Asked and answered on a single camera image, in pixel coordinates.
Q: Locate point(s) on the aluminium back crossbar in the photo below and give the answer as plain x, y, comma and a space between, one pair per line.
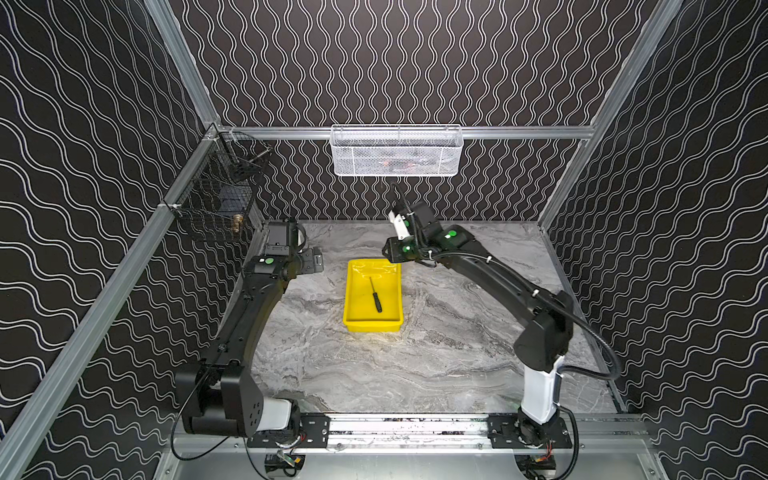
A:
378, 131

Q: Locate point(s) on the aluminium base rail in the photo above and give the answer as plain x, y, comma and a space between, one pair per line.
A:
454, 433

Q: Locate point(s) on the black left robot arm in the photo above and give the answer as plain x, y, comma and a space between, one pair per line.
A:
219, 396

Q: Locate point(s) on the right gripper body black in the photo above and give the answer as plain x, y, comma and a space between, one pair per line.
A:
406, 249

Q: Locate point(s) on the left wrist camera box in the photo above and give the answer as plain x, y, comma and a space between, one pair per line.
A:
282, 238

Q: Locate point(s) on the black wire wall basket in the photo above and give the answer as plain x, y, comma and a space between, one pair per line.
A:
217, 205

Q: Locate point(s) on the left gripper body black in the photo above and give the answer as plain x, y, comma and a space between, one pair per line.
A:
309, 261

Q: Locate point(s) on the aluminium left frame bar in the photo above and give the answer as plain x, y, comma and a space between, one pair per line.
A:
31, 426

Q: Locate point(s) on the yellow plastic bin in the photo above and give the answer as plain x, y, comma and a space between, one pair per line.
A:
360, 315

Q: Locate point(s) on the aluminium frame post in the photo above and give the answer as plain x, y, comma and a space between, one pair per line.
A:
644, 47
170, 30

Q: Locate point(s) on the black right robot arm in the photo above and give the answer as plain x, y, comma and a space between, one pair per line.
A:
546, 328

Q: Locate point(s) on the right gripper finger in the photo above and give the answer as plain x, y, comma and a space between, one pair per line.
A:
399, 221
402, 206

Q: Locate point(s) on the aluminium right frame post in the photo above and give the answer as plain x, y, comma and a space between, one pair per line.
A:
644, 47

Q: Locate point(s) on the black handled screwdriver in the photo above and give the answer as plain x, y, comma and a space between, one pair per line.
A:
375, 296

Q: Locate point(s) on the white mesh wall basket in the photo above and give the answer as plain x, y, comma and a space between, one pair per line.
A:
396, 155

